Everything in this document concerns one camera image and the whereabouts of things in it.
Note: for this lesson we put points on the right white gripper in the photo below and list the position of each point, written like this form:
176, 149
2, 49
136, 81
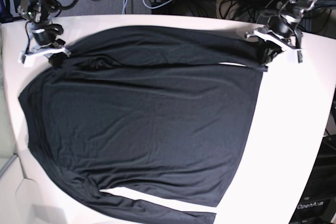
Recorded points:
56, 52

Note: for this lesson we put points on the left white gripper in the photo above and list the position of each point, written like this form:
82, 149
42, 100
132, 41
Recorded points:
271, 44

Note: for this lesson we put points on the black long-sleeve shirt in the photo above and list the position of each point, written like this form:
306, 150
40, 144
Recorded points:
163, 111

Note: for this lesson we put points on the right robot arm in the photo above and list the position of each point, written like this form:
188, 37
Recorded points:
42, 34

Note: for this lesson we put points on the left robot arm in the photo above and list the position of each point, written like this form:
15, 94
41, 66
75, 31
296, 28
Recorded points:
281, 32

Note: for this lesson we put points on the black OpenArm case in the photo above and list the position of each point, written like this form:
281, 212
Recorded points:
317, 203

